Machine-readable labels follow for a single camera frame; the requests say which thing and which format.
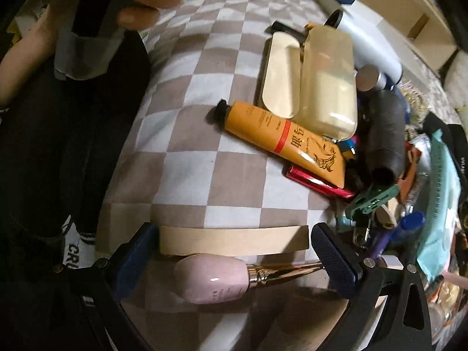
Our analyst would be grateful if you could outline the person's black clothing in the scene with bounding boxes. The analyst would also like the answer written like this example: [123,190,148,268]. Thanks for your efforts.
[0,33,152,351]

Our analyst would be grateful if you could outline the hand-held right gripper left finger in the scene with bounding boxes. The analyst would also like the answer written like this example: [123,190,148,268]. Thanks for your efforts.
[55,222,160,351]

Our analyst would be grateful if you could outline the person's left forearm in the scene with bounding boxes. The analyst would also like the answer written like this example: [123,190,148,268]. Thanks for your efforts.
[0,4,74,107]

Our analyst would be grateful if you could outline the wooden headboard shelf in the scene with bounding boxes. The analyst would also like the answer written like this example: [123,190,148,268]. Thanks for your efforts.
[329,0,458,71]

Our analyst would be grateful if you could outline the gold oblong tray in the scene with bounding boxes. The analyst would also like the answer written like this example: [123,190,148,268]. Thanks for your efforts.
[255,31,305,113]

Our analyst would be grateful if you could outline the blue bottle silver cap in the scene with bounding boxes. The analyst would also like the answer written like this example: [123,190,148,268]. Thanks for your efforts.
[356,65,398,93]

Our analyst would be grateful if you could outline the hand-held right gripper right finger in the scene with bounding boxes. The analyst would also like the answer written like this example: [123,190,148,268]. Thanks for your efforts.
[312,222,434,351]

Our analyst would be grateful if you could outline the cream glasses case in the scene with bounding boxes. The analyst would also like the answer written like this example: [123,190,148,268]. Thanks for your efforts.
[292,25,358,142]

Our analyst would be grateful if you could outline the beige paper strip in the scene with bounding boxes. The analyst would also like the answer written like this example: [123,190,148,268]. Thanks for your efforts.
[159,225,310,255]

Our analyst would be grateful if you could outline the white tumbler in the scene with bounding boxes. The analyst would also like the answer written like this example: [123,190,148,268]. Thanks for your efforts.
[323,2,403,82]

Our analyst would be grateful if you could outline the pink handled makeup brush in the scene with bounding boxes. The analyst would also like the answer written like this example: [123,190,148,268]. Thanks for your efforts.
[173,255,330,305]

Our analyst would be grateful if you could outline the red flat case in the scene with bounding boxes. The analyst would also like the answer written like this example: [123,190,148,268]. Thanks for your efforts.
[285,166,356,200]

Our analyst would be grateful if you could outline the orange cream tube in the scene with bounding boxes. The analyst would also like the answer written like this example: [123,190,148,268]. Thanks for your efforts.
[215,99,347,190]

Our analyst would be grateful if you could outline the green clip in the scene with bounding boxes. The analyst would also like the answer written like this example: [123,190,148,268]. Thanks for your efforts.
[345,184,400,221]

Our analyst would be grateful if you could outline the teal wet wipes pack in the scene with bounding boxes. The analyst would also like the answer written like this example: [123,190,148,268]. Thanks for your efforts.
[416,128,462,279]

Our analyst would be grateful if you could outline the checkered bed sheet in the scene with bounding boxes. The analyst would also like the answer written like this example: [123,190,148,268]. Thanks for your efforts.
[95,0,468,351]

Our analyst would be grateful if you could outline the black cylinder pouch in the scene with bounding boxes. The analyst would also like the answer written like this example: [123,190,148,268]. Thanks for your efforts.
[367,90,407,188]

